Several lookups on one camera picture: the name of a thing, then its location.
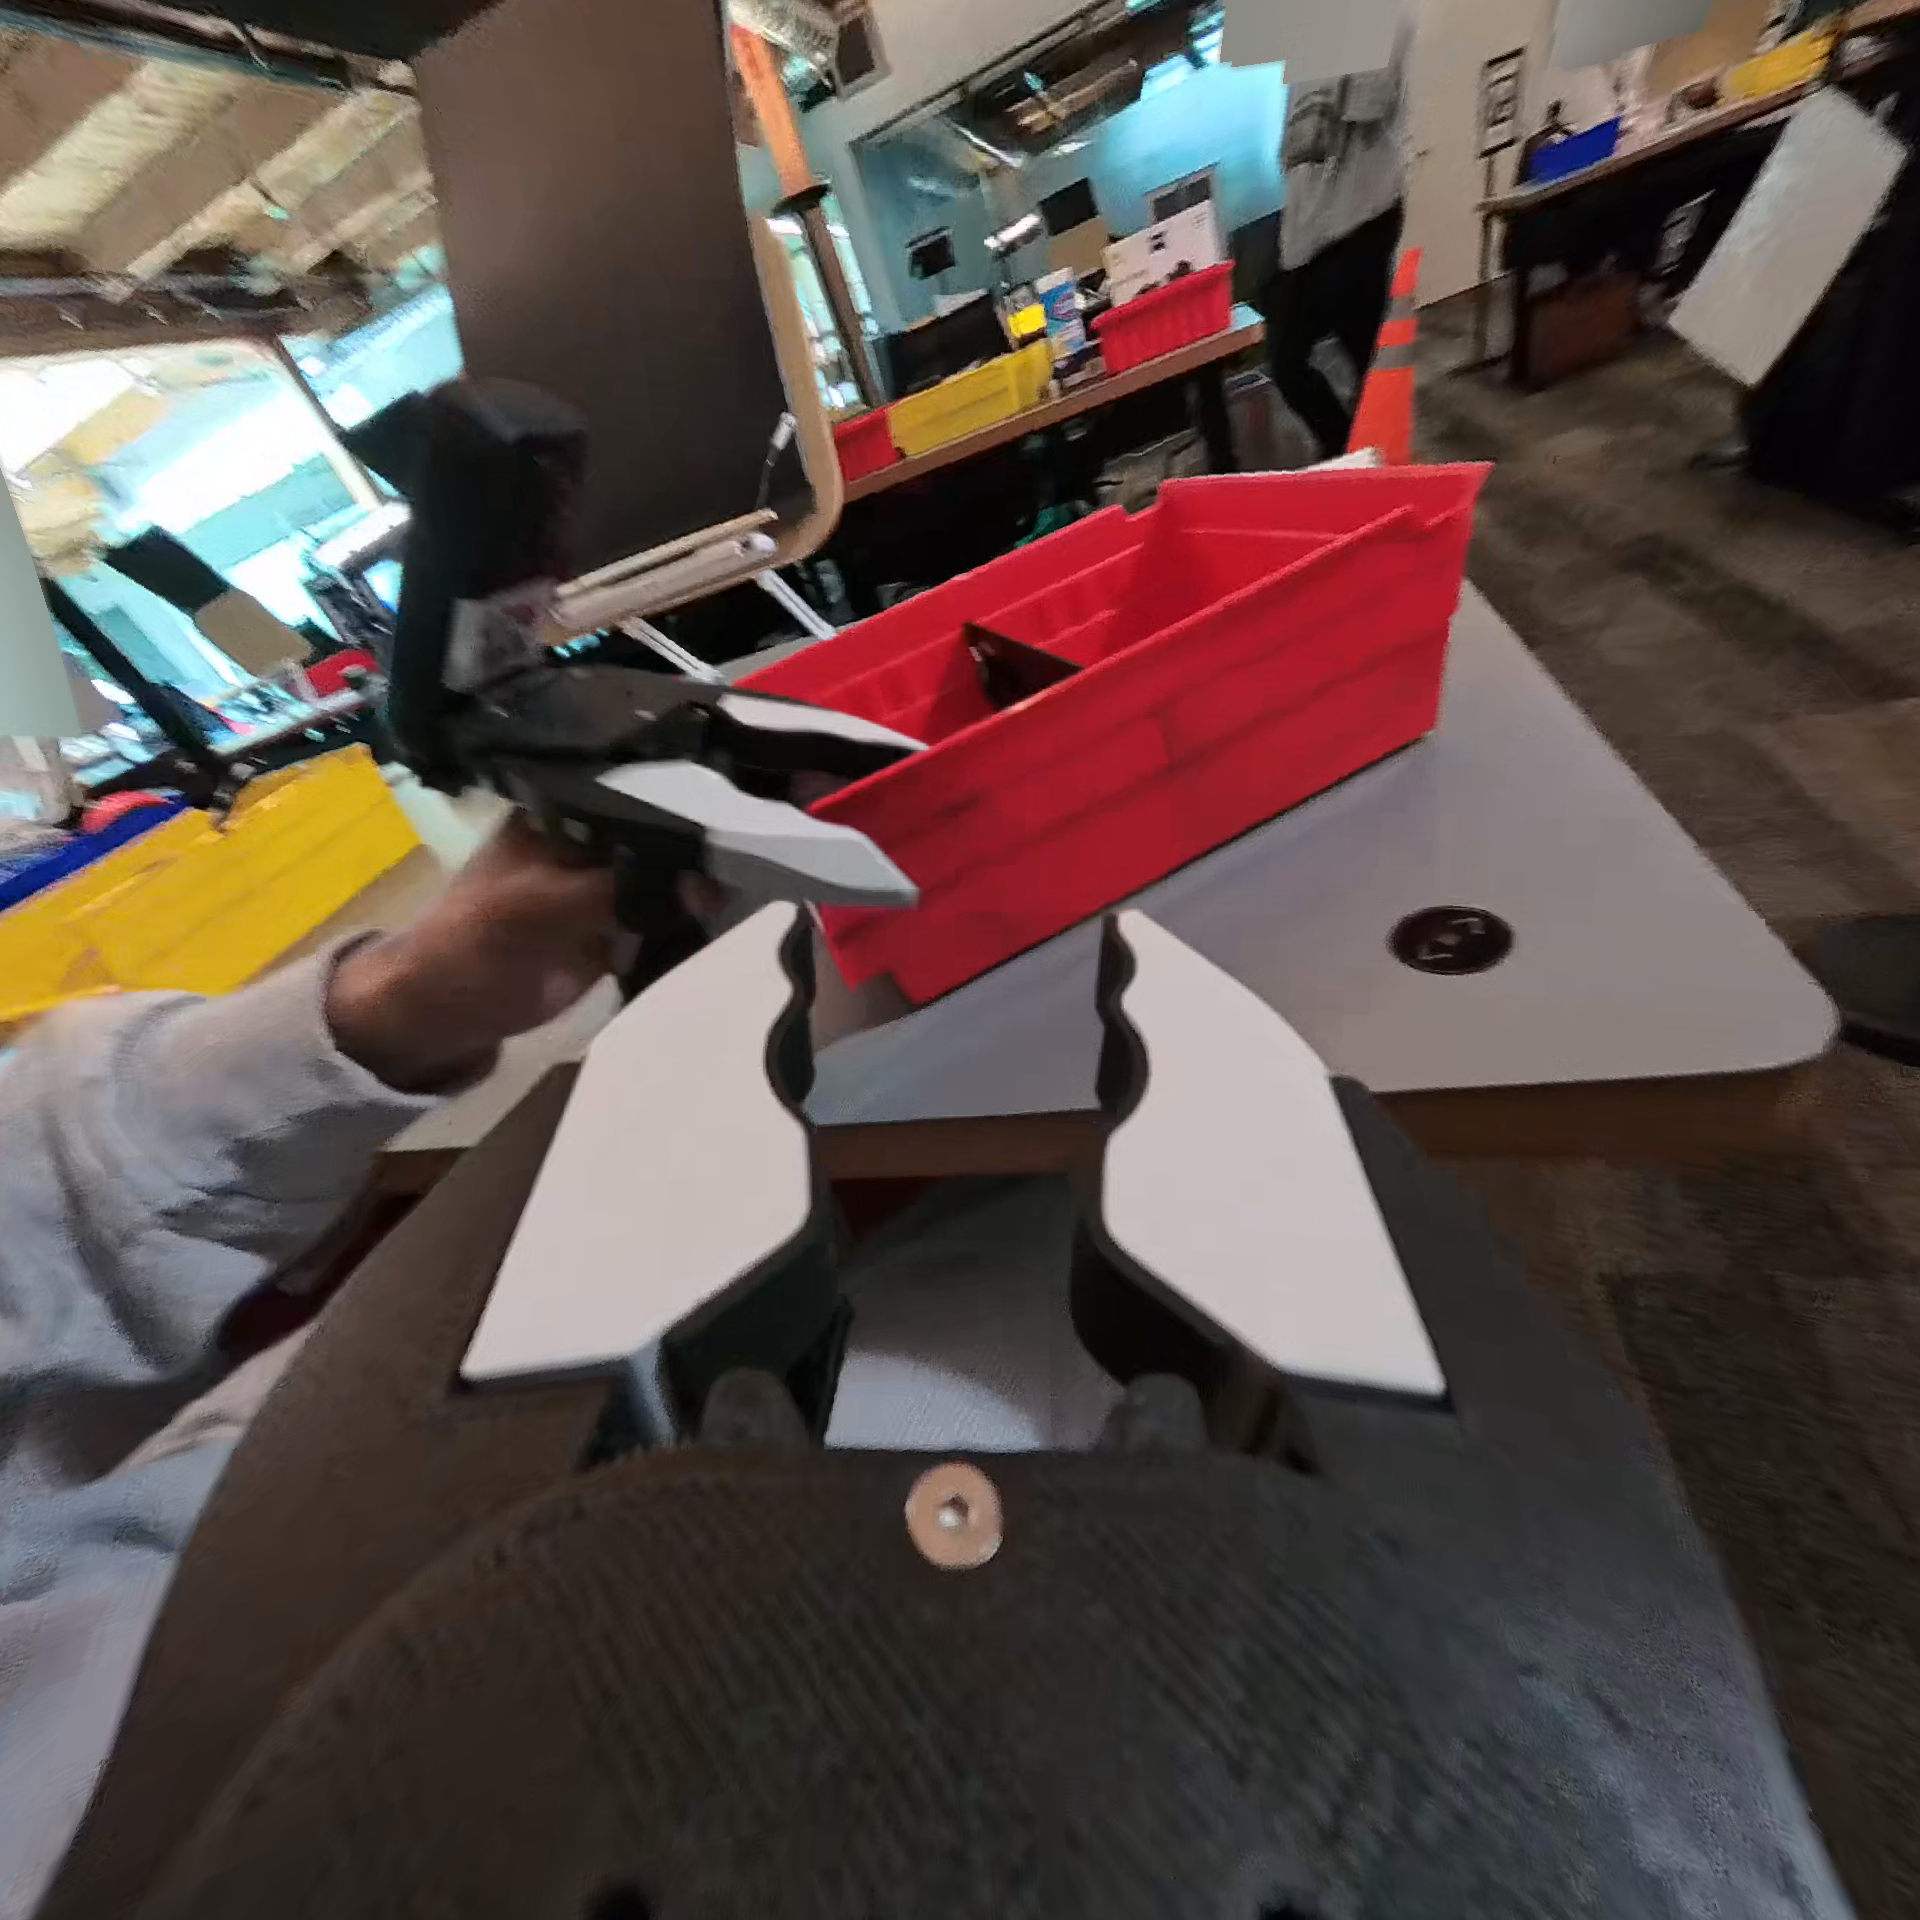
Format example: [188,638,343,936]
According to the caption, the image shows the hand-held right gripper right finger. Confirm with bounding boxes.
[1072,907,1453,1405]

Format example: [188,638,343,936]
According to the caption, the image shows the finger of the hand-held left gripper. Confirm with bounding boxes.
[703,685,932,779]
[600,759,922,913]

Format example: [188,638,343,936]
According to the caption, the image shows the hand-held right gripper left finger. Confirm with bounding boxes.
[458,901,845,1445]

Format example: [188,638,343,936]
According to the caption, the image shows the large red plastic bin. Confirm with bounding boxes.
[733,456,1494,1006]

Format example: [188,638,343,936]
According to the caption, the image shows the person's left forearm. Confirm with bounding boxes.
[0,936,442,1374]

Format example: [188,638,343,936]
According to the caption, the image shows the black round desk grommet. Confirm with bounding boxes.
[1387,901,1513,979]

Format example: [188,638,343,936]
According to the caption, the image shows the person's left hand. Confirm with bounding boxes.
[330,853,728,1093]

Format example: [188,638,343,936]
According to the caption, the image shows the large yellow plastic bin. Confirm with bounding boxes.
[0,738,423,1023]

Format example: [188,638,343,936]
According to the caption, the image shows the small yellow plastic bin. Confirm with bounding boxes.
[887,338,1055,456]

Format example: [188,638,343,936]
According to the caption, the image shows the wooden background table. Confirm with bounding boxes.
[840,304,1271,502]

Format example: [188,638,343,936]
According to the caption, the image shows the dark computer monitor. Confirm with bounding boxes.
[411,0,845,604]

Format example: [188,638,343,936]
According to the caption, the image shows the small red plastic bin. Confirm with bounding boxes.
[1091,261,1235,374]

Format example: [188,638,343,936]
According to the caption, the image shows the white cardboard box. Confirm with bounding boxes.
[1101,194,1220,287]

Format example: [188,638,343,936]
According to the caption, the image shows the orange traffic cone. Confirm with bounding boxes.
[1347,245,1424,467]

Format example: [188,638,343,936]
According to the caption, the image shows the dark background table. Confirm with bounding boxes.
[1475,52,1853,396]

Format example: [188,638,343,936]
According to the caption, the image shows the white board panel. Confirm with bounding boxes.
[1664,84,1915,388]

